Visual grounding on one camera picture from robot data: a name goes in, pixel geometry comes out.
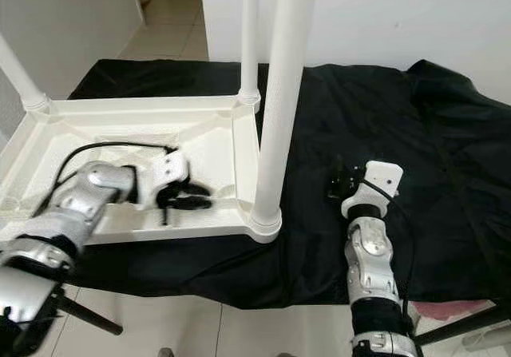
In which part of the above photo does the white plastic table leg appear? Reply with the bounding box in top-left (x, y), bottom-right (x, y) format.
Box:
top-left (0, 36), bottom-right (50, 112)
top-left (248, 0), bottom-right (320, 244)
top-left (240, 0), bottom-right (263, 109)

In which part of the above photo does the white plastic table top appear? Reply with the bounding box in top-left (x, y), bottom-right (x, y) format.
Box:
top-left (0, 95), bottom-right (283, 262)

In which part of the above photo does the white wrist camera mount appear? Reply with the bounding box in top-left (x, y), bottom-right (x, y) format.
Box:
top-left (341, 161), bottom-right (404, 219)
top-left (152, 151), bottom-right (192, 188)

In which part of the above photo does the black metal table frame leg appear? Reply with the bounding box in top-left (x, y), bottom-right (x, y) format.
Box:
top-left (415, 303), bottom-right (511, 347)
top-left (57, 287), bottom-right (125, 336)

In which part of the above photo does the pink plastic stool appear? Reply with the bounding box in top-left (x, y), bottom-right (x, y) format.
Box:
top-left (415, 299), bottom-right (496, 319)

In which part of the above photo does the black cloth table cover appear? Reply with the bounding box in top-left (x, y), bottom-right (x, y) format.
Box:
top-left (0, 58), bottom-right (511, 310)

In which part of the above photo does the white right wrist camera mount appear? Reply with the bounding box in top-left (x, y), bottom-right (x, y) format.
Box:
top-left (341, 161), bottom-right (404, 219)

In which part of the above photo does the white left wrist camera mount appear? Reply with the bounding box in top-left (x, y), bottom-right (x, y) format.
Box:
top-left (152, 151), bottom-right (192, 188)

